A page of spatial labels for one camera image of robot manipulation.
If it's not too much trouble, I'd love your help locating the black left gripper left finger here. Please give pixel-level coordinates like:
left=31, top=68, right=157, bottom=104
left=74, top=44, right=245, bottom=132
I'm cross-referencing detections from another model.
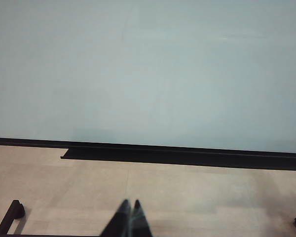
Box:
left=101, top=198, right=132, bottom=237

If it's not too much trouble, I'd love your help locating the black whiteboard stand leg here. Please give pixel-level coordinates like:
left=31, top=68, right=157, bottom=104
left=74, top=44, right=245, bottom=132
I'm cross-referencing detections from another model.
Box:
left=0, top=199, right=20, bottom=237

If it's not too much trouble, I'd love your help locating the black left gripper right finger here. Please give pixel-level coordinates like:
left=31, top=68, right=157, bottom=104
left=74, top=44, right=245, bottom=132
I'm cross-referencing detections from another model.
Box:
left=132, top=199, right=153, bottom=237

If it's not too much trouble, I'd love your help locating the black whiteboard pen tray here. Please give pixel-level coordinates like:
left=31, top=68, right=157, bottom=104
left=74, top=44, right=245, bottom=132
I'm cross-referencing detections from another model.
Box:
left=60, top=147, right=296, bottom=171

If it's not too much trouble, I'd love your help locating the white whiteboard with black frame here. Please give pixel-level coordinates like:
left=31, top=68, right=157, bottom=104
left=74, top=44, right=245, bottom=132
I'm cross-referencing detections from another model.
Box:
left=0, top=0, right=296, bottom=159

